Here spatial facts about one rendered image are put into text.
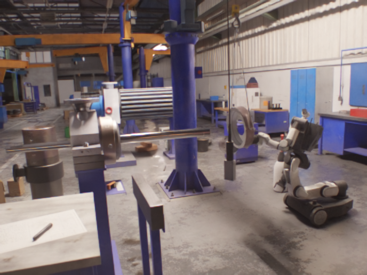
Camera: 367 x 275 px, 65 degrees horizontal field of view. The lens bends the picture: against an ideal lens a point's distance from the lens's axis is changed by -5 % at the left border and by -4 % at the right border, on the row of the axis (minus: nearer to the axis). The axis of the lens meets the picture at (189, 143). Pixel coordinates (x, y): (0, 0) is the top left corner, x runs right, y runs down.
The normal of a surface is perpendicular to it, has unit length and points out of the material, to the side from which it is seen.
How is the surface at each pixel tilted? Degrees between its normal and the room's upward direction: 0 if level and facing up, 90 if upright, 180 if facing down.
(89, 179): 90
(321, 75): 90
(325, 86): 90
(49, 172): 90
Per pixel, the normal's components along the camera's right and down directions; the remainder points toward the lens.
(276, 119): 0.31, 0.18
